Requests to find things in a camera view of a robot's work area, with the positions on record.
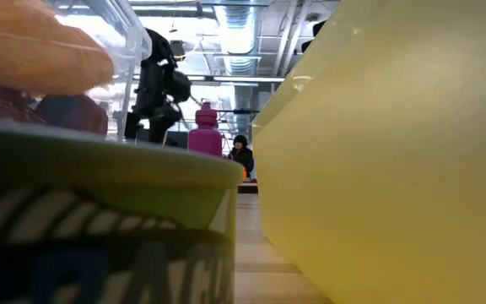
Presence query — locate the green paper cup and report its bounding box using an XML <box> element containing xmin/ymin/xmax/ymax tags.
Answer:
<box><xmin>0</xmin><ymin>117</ymin><xmax>244</xmax><ymax>304</ymax></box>

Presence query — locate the black background monitor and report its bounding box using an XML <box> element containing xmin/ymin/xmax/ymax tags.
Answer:
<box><xmin>165</xmin><ymin>130</ymin><xmax>189</xmax><ymax>149</ymax></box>

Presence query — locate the clear plastic container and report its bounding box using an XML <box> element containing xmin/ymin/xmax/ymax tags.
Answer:
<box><xmin>0</xmin><ymin>0</ymin><xmax>154</xmax><ymax>144</ymax></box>

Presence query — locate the silver ventilation duct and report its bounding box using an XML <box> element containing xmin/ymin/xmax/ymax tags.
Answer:
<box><xmin>213</xmin><ymin>0</ymin><xmax>262</xmax><ymax>77</ymax></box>

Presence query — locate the yellow translucent plastic bin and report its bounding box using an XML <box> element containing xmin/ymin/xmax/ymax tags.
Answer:
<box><xmin>251</xmin><ymin>0</ymin><xmax>486</xmax><ymax>304</ymax></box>

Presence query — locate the black overhead camera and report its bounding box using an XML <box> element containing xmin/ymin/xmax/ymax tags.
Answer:
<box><xmin>169</xmin><ymin>40</ymin><xmax>187</xmax><ymax>60</ymax></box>

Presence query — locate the magenta plastic bottle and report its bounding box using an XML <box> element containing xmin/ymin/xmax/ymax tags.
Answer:
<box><xmin>187</xmin><ymin>100</ymin><xmax>224</xmax><ymax>158</ymax></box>

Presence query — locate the overhead frame light bar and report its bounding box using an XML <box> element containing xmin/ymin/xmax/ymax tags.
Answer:
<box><xmin>132</xmin><ymin>74</ymin><xmax>286</xmax><ymax>84</ymax></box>

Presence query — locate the orange toy food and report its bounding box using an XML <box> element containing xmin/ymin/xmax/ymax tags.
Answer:
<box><xmin>0</xmin><ymin>0</ymin><xmax>116</xmax><ymax>96</ymax></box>

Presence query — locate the person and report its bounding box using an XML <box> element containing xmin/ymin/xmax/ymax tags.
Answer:
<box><xmin>226</xmin><ymin>134</ymin><xmax>256</xmax><ymax>179</ymax></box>

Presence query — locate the dark red crinkled cabbage toy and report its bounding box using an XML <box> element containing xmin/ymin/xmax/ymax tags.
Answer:
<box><xmin>35</xmin><ymin>93</ymin><xmax>110</xmax><ymax>137</ymax></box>

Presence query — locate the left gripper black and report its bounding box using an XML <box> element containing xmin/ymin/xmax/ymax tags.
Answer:
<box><xmin>123</xmin><ymin>98</ymin><xmax>185</xmax><ymax>144</ymax></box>

